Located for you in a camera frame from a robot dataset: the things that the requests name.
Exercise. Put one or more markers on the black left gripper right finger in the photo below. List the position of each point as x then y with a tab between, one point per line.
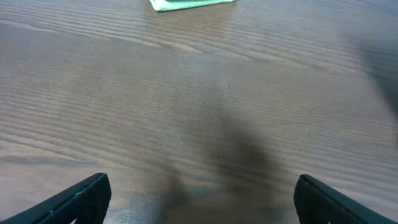
317	203

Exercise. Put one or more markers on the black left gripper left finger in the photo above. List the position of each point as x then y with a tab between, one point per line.
83	203

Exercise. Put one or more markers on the folded green cloth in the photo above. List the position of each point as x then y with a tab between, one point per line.
172	5

